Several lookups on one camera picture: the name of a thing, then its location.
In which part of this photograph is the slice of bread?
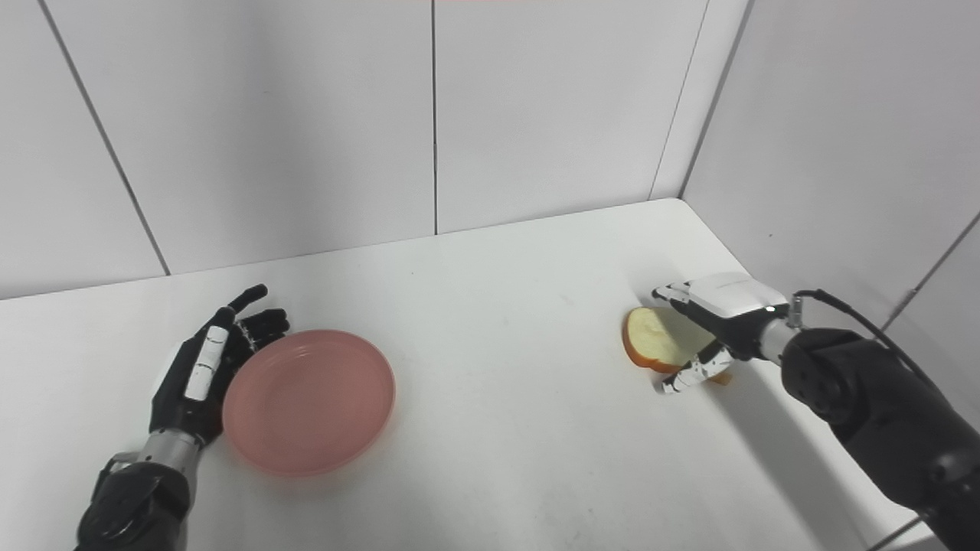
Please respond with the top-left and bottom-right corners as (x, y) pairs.
(622, 306), (733, 384)

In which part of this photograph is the pink plate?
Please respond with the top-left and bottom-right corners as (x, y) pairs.
(222, 329), (397, 478)

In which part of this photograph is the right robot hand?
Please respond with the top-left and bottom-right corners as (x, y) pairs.
(652, 272), (791, 396)

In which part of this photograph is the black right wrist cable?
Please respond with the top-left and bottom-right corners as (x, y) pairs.
(789, 289), (942, 399)

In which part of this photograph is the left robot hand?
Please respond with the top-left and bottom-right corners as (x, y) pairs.
(149, 284), (291, 447)

